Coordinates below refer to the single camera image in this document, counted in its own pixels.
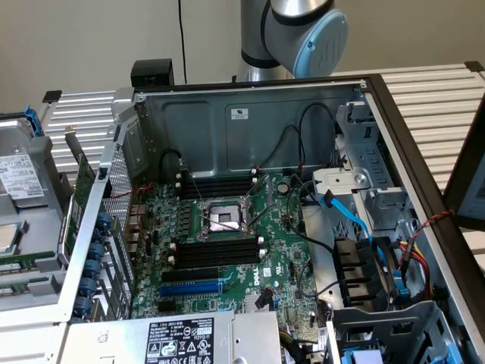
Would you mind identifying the silver socket cover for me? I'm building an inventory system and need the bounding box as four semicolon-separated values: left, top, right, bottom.
242;173;274;228

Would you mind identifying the CPU socket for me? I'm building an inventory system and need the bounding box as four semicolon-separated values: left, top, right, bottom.
196;199;253;242

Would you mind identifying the silver locking lever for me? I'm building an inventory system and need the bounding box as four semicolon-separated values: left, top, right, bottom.
190;176;209;209
199;215;244;232

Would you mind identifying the open PC case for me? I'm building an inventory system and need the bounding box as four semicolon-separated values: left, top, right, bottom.
56;74;485;364

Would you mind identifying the green motherboard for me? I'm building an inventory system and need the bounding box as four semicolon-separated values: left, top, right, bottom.
130;171;333;342

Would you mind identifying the long black expansion slot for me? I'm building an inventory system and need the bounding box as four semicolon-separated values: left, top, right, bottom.
161;267;220;284

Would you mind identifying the blue expansion slot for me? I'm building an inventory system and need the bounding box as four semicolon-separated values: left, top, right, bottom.
158;282;223;299

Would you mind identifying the silver disk bay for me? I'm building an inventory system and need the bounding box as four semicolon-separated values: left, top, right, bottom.
312;101;414;232

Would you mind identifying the black plastic fan shroud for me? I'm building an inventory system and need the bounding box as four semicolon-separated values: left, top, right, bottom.
332;234;399;308

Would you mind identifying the black box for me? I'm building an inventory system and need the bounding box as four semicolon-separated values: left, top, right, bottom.
130;59;175;87

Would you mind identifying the blue expansion card clip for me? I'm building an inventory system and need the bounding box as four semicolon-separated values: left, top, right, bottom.
80;277;99;299
83;259;102;280
94;210;113;238
89;240;107;262
74;296;94;318

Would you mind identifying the green graphics card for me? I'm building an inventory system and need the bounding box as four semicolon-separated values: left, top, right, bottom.
56;124;98;266

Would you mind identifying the grey parts rack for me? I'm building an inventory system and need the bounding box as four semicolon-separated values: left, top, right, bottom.
0;109;77;315

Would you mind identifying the silver power supply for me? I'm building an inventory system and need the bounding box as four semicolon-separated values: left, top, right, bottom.
56;309;281;364

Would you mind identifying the dark grey disk bay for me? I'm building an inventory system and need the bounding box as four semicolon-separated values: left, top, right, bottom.
327;299;467;364

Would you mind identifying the blue drive caddy tab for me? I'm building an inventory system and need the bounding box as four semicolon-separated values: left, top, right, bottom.
441;339;465;364
343;348;383;364

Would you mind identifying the silver hard disk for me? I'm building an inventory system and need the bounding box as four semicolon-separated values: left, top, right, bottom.
0;117;50;209

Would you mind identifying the dark framed panel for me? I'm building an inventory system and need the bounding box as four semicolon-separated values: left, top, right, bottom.
442;109;485;276

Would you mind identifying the silver CPU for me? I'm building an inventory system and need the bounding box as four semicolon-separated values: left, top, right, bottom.
0;222;20;257

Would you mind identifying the thick black wire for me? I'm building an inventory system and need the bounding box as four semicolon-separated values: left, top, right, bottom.
286;177;336;253

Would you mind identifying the red black twisted wire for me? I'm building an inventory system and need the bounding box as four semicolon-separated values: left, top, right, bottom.
127;181;156;208
407;209;455;243

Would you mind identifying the blue flat data wire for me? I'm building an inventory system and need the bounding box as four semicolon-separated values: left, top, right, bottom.
320;190;410;303

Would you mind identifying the yellow power wire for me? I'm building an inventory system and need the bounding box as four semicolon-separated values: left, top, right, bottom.
397;240;427;259

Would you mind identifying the red power wire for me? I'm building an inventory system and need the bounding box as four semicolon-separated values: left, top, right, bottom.
407;252;433;300

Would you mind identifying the blue plastic handle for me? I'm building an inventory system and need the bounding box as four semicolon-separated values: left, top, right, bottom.
23;105;42;140

